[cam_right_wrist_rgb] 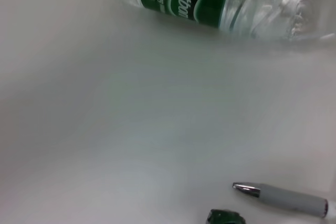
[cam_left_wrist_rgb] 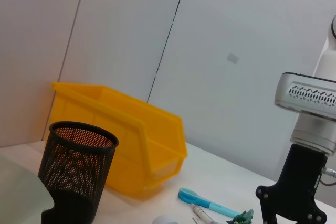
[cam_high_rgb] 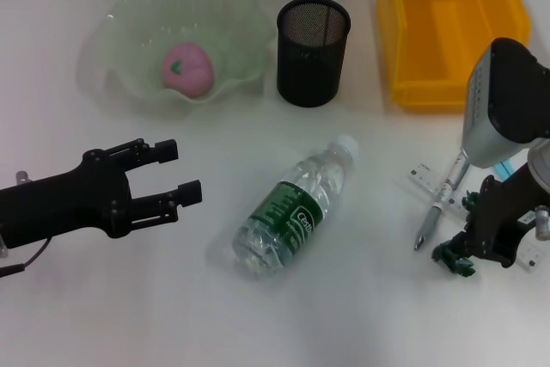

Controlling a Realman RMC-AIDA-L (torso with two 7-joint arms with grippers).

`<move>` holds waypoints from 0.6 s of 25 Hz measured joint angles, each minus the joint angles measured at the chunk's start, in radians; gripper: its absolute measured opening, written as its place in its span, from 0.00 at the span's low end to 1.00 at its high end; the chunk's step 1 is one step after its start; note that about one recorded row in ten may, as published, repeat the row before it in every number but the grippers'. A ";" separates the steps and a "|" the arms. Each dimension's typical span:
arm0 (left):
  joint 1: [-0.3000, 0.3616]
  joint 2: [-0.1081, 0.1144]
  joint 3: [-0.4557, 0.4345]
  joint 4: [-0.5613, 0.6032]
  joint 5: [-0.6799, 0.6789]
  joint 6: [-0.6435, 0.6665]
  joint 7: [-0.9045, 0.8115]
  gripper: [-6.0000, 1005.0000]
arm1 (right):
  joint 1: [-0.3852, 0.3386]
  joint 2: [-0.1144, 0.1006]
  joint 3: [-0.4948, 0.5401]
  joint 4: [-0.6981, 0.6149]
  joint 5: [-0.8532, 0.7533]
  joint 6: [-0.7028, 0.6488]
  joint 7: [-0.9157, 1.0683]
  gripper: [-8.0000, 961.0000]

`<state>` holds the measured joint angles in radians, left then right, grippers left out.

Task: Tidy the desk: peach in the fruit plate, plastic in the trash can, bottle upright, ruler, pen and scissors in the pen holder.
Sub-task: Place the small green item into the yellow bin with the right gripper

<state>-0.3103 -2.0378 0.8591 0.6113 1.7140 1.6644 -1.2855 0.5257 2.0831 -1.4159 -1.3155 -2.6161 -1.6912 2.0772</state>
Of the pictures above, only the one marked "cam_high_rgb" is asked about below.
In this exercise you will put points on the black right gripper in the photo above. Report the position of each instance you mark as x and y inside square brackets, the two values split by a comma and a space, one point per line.
[498, 221]

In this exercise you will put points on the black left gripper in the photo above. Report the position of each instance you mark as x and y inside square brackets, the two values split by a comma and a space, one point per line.
[64, 206]

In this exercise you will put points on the dark green plastic lump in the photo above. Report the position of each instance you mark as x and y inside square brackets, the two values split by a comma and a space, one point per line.
[440, 255]

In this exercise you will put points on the blue scissors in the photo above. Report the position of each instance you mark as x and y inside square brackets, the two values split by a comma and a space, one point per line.
[505, 169]

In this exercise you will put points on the transparent plastic ruler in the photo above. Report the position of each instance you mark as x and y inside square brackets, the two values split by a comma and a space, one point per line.
[423, 173]

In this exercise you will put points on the clear green-label water bottle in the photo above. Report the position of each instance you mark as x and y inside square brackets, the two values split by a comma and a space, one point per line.
[292, 212]

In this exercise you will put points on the grey white pen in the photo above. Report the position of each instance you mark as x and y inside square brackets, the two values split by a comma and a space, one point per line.
[434, 216]

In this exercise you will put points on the pink toy peach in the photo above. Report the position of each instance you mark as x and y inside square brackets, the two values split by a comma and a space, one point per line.
[193, 70]

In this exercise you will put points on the black mesh pen holder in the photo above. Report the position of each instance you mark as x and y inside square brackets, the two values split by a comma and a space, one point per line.
[309, 79]

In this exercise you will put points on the yellow plastic bin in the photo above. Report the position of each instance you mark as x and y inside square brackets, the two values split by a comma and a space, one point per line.
[429, 92]

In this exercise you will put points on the green wavy glass bowl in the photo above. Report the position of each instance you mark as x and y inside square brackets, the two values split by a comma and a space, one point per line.
[142, 19]

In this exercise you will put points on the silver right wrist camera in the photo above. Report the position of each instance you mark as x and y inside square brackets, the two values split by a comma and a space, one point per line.
[502, 96]

